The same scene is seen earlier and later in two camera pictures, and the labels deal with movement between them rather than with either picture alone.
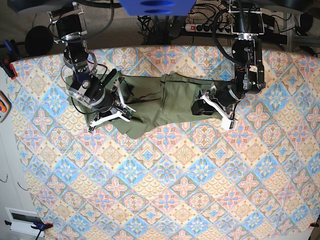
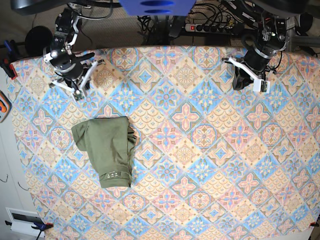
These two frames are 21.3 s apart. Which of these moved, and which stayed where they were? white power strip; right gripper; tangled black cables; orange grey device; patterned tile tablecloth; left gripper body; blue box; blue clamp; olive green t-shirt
Moved: olive green t-shirt; right gripper; left gripper body
Stayed: blue box; orange grey device; white power strip; blue clamp; patterned tile tablecloth; tangled black cables
